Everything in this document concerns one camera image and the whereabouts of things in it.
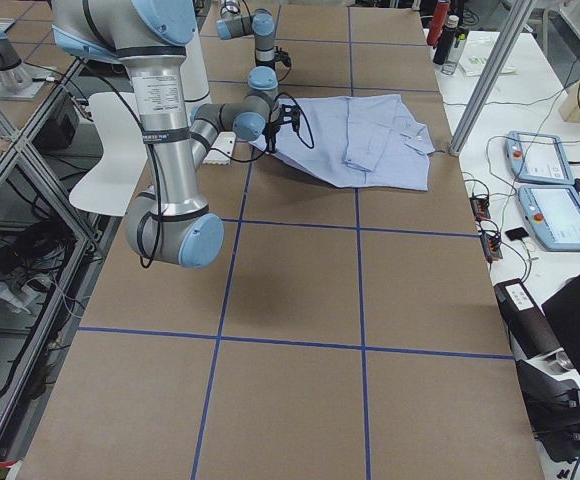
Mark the teach pendant tablet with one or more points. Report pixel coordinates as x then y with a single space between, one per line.
553 215
537 158

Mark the aluminium frame post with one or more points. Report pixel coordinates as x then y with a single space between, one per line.
503 46

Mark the clear black-capped water bottle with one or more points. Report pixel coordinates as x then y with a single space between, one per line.
456 49

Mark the red water bottle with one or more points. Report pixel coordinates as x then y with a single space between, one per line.
437 22

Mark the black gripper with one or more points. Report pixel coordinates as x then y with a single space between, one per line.
264 63
271 126

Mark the lower teach pendant tablet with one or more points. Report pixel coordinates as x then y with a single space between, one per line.
553 215

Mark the blue striped button shirt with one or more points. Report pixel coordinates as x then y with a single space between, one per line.
359 142

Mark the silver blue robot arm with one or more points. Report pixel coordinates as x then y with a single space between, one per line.
171 222
236 20

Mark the white plastic chair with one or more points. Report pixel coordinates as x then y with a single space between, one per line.
108 187

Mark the upper teach pendant tablet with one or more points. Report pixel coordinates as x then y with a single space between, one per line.
537 158

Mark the black water bottle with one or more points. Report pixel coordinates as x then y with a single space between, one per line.
445 40

